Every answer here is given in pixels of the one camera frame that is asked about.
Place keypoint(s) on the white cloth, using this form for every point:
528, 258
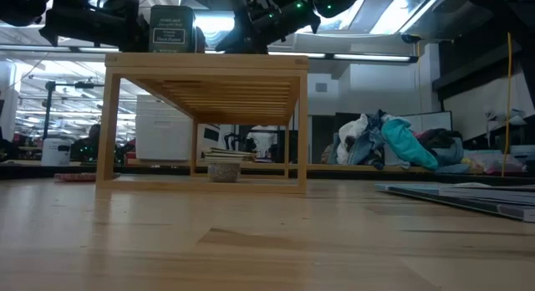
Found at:
351, 132

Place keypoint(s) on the black pole stand frame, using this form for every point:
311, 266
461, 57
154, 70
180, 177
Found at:
49, 111

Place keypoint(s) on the black aluminium table frame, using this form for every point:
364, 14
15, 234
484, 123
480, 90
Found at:
42, 172

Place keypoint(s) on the pink patterned fabric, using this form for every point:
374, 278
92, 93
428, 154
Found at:
493, 165

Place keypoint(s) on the round flat tin lid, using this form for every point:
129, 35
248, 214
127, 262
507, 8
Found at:
75, 177

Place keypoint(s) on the teal cloth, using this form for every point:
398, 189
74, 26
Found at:
403, 142

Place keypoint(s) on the long ceiling light fixture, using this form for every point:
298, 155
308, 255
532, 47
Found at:
368, 57
96, 49

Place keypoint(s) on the pile of clothes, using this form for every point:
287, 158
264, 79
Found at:
443, 144

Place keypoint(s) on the black and white machine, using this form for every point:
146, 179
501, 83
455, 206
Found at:
263, 142

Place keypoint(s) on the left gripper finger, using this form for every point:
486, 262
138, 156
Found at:
136, 40

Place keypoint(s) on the wooden slatted shelf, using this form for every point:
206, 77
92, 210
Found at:
209, 63

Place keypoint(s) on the green black pepper tin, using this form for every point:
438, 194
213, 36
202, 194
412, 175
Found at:
171, 32

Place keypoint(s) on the stack of magazines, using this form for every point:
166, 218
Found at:
225, 155

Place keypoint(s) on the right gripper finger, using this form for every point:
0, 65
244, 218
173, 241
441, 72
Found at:
244, 46

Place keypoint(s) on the white panel with black frame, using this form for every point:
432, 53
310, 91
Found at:
430, 121

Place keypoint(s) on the black office chair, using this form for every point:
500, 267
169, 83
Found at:
8, 151

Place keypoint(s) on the dark equipment with green lights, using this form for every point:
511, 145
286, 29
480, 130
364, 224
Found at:
81, 153

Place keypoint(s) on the white storage cabinet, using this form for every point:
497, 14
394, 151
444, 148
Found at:
163, 132

